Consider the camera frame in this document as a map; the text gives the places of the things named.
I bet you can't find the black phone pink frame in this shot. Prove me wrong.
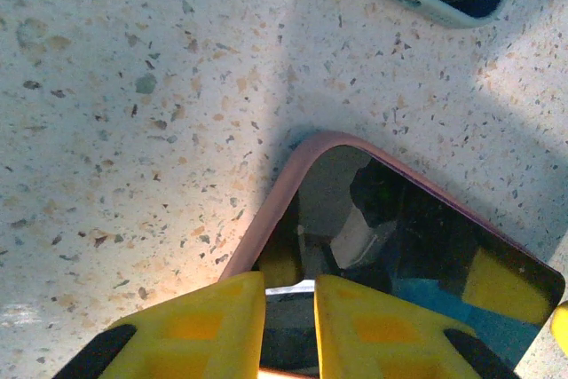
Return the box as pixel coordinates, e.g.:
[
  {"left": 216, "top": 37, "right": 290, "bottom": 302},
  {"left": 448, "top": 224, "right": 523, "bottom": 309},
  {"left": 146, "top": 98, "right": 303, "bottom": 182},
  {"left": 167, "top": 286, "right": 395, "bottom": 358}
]
[{"left": 250, "top": 144, "right": 567, "bottom": 379}]

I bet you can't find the red phone case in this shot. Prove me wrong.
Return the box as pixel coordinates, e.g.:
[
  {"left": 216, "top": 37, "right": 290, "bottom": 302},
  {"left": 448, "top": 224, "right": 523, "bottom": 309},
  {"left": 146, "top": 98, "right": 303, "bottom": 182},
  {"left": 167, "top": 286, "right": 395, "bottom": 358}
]
[{"left": 218, "top": 130, "right": 568, "bottom": 379}]

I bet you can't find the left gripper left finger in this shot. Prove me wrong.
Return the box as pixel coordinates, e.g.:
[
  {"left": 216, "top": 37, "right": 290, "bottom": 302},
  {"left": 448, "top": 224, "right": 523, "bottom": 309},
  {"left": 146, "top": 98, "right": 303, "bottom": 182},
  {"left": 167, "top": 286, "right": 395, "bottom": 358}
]
[{"left": 51, "top": 270, "right": 267, "bottom": 379}]

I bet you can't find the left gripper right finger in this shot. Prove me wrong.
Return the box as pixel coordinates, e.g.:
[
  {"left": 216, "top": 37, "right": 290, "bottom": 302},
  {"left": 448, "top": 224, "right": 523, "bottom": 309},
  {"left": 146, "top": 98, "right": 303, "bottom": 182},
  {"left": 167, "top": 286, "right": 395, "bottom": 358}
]
[{"left": 313, "top": 272, "right": 521, "bottom": 379}]

